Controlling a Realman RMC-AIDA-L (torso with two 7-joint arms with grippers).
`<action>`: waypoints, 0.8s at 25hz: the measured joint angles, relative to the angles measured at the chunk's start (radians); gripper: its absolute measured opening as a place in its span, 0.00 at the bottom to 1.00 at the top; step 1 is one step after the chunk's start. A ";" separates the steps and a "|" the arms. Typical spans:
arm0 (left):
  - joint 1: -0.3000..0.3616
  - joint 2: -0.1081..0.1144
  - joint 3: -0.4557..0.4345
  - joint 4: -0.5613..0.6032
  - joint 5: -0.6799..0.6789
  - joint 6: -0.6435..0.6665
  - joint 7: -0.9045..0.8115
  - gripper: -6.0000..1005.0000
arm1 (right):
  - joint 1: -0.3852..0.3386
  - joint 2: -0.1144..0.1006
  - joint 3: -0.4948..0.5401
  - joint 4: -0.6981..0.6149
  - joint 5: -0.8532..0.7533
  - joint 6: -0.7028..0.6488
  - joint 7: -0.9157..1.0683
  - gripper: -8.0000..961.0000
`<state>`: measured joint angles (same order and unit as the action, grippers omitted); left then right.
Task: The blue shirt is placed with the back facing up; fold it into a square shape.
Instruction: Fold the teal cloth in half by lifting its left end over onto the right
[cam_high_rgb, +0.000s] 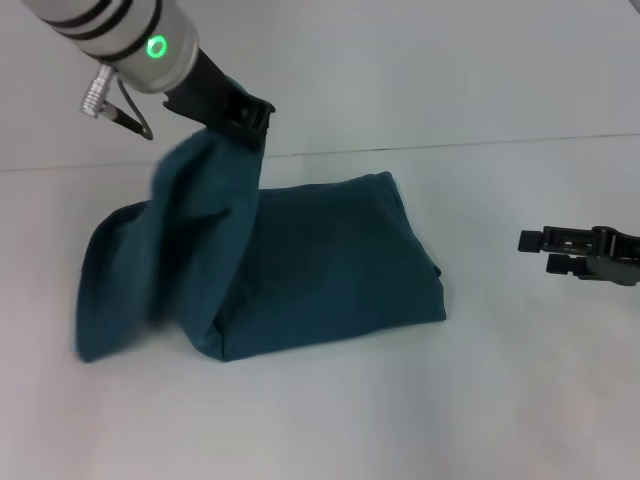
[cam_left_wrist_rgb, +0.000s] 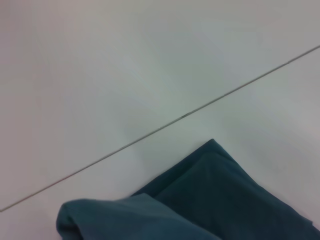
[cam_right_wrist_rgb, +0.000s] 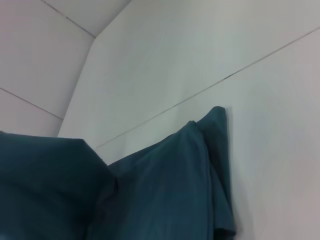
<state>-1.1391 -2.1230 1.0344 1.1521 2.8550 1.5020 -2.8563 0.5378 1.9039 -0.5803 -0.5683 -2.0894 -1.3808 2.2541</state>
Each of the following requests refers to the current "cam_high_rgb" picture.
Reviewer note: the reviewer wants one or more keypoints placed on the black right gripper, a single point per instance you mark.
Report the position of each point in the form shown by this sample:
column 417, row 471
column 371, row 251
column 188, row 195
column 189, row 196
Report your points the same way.
column 612, row 260

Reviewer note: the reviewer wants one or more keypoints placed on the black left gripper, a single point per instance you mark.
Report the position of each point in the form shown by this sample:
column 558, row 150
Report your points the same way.
column 215, row 100

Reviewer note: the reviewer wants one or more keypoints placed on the teal blue shirt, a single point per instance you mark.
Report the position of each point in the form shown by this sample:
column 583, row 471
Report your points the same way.
column 260, row 270

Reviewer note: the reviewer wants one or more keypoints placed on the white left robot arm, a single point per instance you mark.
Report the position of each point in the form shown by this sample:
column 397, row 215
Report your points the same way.
column 110, row 35

